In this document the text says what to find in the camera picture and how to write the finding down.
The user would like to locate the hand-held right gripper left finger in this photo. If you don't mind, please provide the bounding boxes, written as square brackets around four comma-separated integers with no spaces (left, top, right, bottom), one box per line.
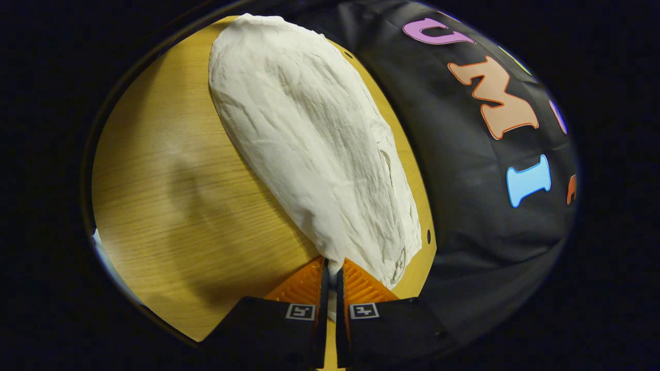
[205,256,329,369]

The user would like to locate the white jeans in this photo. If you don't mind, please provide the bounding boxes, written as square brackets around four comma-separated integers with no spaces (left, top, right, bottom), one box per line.
[208,13,422,323]

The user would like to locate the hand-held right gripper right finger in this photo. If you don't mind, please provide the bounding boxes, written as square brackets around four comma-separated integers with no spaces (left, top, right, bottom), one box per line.
[336,258,454,369]

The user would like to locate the black backdrop cloth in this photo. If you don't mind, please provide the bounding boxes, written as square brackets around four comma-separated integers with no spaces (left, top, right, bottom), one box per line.
[289,0,579,356]

